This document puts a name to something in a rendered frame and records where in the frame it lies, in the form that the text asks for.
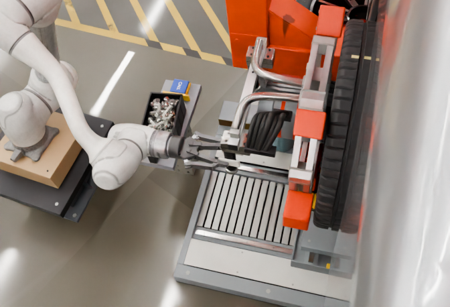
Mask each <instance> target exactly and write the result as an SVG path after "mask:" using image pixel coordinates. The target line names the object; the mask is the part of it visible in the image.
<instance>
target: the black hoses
mask: <svg viewBox="0 0 450 307"><path fill-rule="evenodd" d="M292 116H293V112H292V111H287V110H282V109H273V111H265V112H259V113H256V114H255V115H254V116H253V118H252V121H251V123H250V127H249V130H248V135H247V140H246V143H245V146H244V152H245V153H249V154H256V155H260V156H268V157H272V158H275V155H276V151H277V147H276V146H272V144H273V142H274V141H275V139H276V137H277V136H278V134H279V132H280V130H281V128H282V126H283V123H284V121H288V122H291V119H292Z"/></svg>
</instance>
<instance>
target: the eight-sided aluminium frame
mask: <svg viewBox="0 0 450 307"><path fill-rule="evenodd" d="M337 40H338V38H334V37H327V36H317V35H314V36H313V39H312V43H311V51H310V57H309V63H308V67H307V72H306V76H305V82H304V85H303V88H302V89H301V96H300V100H299V107H298V109H307V110H312V111H321V112H323V109H324V104H327V97H328V92H329V89H330V85H331V77H332V73H331V72H332V66H333V57H334V52H335V49H336V45H337ZM321 55H325V60H324V64H323V70H322V74H321V81H320V85H319V91H317V90H311V84H312V79H313V73H314V69H315V67H319V68H320V66H321ZM302 138H303V137H299V136H295V141H294V146H293V155H292V160H291V163H290V166H289V176H288V183H289V190H294V191H302V192H306V193H310V194H311V193H312V190H313V183H314V178H315V176H314V174H315V167H316V163H317V156H318V151H319V144H320V143H321V141H318V140H317V139H312V138H311V140H310V144H309V152H308V157H307V162H305V158H306V154H307V147H308V142H305V141H304V142H303V146H302V150H301V143H302ZM300 151H301V156H300ZM299 156H300V159H299Z"/></svg>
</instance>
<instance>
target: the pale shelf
mask: <svg viewBox="0 0 450 307"><path fill-rule="evenodd" d="M172 84H173V80H165V83H164V85H163V88H162V90H161V93H162V92H163V90H164V91H168V92H170V89H171V86H172ZM201 90H202V86H201V85H200V84H192V83H191V86H190V89H189V92H188V95H189V96H190V101H184V103H185V108H186V112H185V119H184V121H183V127H182V130H181V135H180V136H182V137H186V134H187V132H188V128H189V126H190V123H191V120H192V117H193V114H194V111H195V108H196V105H197V102H198V99H199V96H200V93H201ZM177 161H178V159H175V158H171V157H169V158H168V159H163V158H159V161H158V163H157V165H156V164H150V163H149V162H150V161H149V159H148V158H145V159H144V160H142V161H141V162H140V164H139V165H143V166H150V167H154V168H161V169H165V170H171V171H174V170H175V167H176V164H177Z"/></svg>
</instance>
